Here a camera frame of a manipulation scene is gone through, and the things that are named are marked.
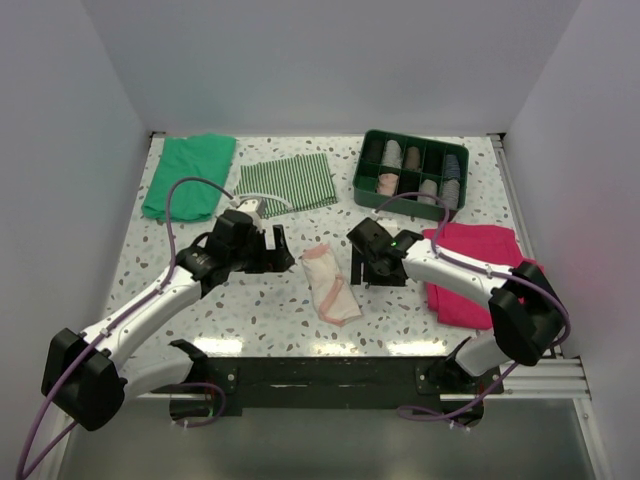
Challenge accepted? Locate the beige grey rolled sock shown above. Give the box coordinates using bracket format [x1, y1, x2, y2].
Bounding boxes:
[418, 179, 438, 205]

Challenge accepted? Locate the grey striped rolled sock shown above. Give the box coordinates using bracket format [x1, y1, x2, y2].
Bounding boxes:
[440, 179, 461, 210]

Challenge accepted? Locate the blue striped rolled sock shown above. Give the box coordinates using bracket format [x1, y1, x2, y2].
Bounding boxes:
[443, 154, 461, 180]

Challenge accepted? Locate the white pink-trimmed underwear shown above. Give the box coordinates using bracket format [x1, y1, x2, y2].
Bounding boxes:
[300, 244, 362, 327]

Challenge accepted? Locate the pink rolled underwear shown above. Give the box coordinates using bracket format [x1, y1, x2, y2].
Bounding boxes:
[376, 173, 399, 197]

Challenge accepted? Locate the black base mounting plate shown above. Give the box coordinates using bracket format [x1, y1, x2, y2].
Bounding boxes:
[148, 355, 501, 419]

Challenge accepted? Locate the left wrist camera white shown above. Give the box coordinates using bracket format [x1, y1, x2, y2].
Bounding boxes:
[238, 197, 267, 219]

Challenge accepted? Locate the green folded cloth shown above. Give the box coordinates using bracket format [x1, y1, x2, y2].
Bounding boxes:
[141, 134, 237, 223]

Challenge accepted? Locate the pink folded cloth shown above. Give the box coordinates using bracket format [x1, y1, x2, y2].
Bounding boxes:
[426, 223, 534, 331]

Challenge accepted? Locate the aluminium frame rail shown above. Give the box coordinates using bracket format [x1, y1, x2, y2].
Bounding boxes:
[479, 324, 594, 400]

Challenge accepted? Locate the green divided storage tray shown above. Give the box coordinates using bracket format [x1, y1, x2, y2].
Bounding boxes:
[352, 130, 470, 221]

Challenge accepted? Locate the green white striped underwear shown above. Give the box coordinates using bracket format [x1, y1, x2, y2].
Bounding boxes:
[234, 154, 337, 218]

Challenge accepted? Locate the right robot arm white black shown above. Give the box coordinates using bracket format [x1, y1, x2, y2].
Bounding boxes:
[347, 217, 569, 393]

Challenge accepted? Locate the brown rolled sock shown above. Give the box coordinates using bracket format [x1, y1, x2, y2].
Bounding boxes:
[403, 146, 421, 171]

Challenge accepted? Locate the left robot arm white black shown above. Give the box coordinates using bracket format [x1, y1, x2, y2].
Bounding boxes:
[41, 209, 295, 431]

